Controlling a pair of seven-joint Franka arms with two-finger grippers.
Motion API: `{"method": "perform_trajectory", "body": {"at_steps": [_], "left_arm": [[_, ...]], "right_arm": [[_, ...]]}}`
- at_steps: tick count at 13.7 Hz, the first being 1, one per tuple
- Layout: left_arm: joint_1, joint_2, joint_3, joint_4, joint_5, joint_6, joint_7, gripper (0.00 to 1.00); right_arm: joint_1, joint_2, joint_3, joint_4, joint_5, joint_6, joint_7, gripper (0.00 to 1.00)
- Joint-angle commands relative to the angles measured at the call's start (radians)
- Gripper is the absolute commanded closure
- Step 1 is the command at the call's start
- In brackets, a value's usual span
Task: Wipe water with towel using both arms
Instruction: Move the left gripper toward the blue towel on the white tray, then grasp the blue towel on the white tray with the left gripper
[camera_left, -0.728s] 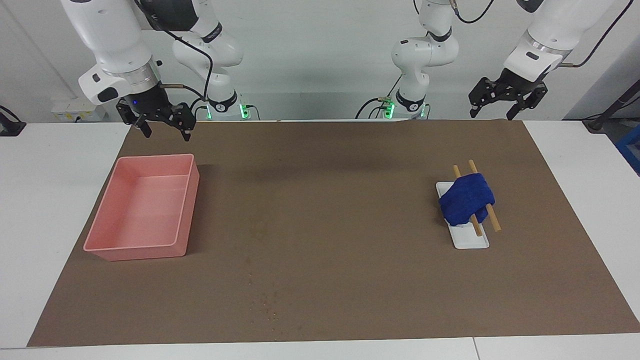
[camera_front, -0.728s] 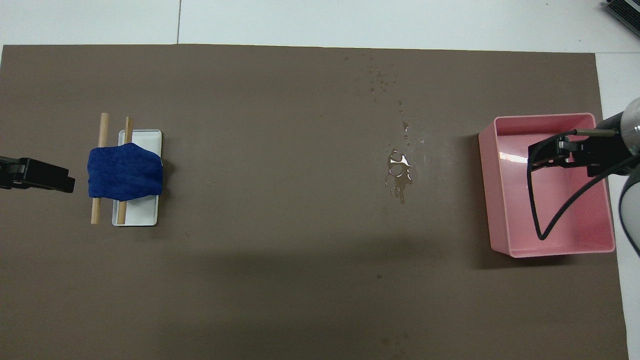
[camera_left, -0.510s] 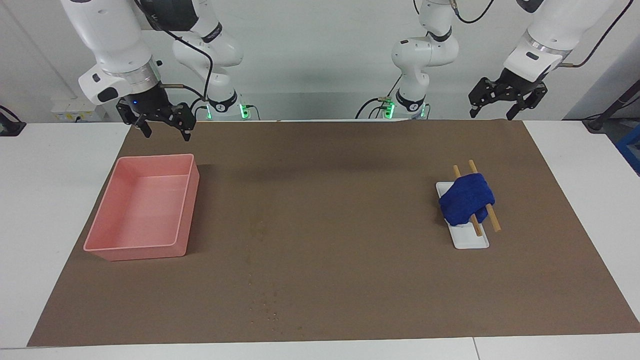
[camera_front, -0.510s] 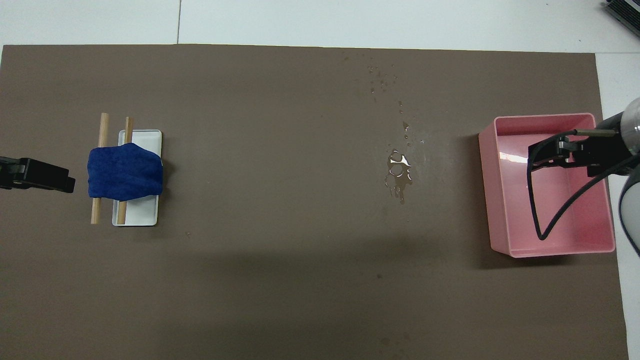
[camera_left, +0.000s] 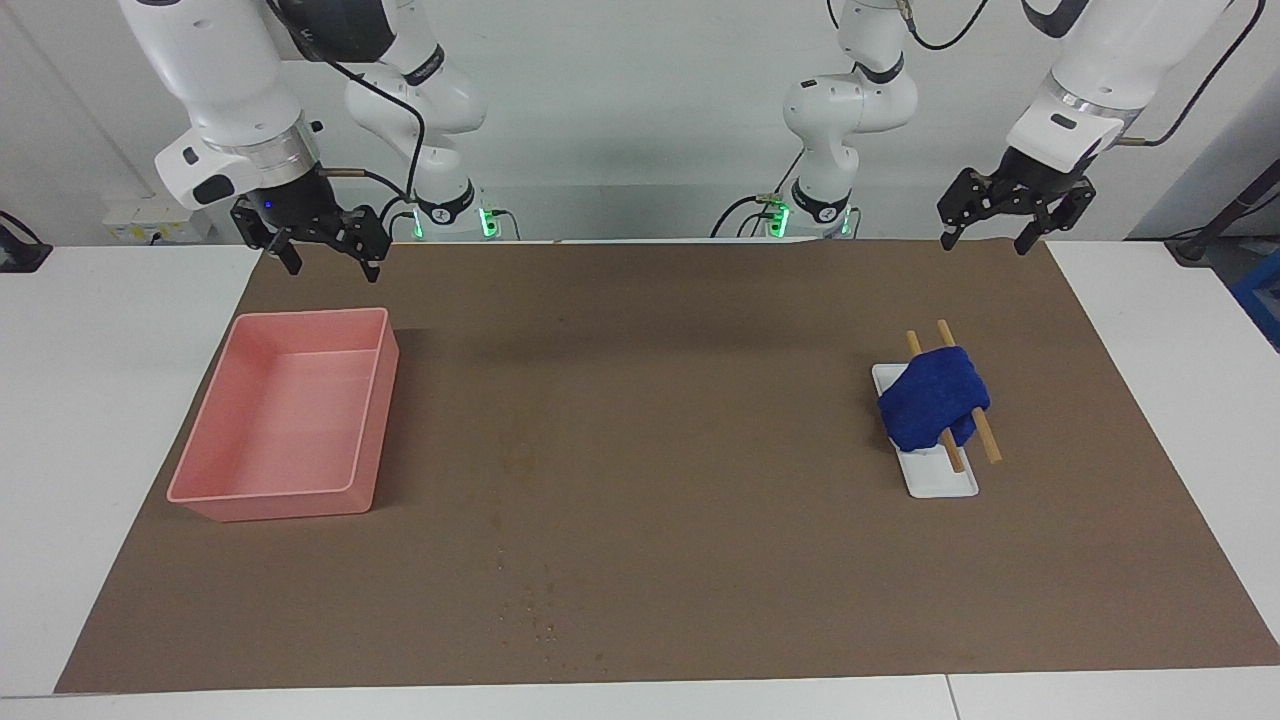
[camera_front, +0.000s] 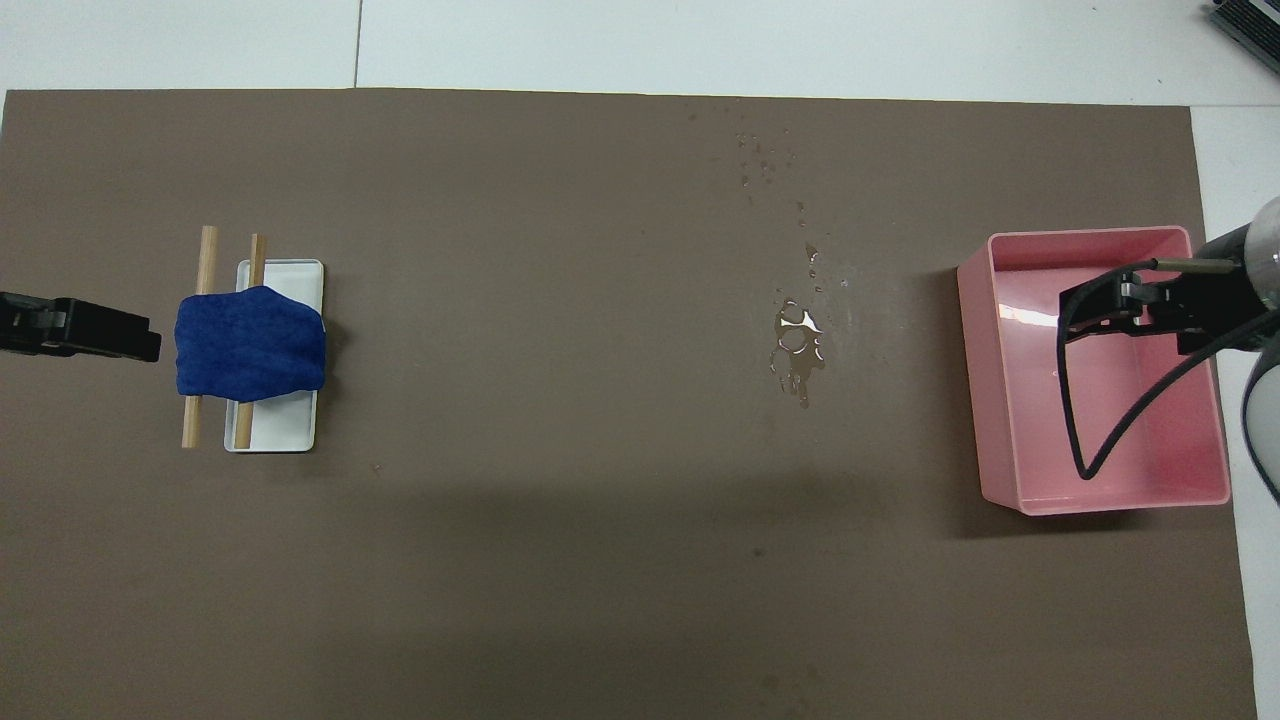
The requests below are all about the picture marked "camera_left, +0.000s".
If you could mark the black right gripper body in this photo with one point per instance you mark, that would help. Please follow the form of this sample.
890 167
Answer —
310 215

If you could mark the pink plastic bin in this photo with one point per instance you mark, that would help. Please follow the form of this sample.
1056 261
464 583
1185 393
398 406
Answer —
290 410

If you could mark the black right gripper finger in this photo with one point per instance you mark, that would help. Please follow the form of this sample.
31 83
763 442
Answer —
288 256
371 270

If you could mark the brown table mat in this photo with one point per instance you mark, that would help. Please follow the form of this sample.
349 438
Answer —
650 450

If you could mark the black stand pole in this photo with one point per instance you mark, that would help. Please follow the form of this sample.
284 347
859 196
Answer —
1225 215

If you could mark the wooden rack rod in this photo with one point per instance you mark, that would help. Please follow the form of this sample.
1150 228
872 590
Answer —
954 455
988 443

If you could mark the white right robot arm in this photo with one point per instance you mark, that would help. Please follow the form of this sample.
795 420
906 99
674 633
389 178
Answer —
220 80

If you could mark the blue towel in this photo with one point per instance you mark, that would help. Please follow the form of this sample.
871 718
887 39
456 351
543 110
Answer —
935 395

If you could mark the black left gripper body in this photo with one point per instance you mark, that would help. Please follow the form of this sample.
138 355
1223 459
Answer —
1020 185

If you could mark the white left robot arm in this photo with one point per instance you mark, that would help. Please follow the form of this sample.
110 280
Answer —
1120 70

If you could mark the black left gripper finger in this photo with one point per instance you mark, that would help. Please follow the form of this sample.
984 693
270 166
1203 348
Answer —
1032 236
950 236

